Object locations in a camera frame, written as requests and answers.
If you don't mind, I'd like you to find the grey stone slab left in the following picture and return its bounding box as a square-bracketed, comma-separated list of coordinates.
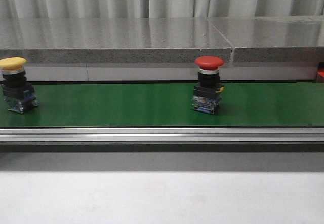
[1, 18, 231, 64]

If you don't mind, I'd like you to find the grey stone slab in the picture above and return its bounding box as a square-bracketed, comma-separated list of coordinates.
[1, 18, 231, 64]
[208, 16, 323, 64]

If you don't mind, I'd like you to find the green conveyor belt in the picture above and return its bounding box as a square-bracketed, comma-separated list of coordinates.
[1, 82, 323, 127]

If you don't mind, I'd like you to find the grey stone slab right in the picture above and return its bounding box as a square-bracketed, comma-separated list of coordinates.
[208, 16, 323, 64]

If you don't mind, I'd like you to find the white base panel under slabs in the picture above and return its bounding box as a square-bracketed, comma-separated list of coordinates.
[25, 62, 318, 82]

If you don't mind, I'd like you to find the red object at right edge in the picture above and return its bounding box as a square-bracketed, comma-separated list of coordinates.
[316, 68, 324, 83]

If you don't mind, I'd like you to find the aluminium conveyor side rail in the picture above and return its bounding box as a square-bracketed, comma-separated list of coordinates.
[1, 127, 323, 145]

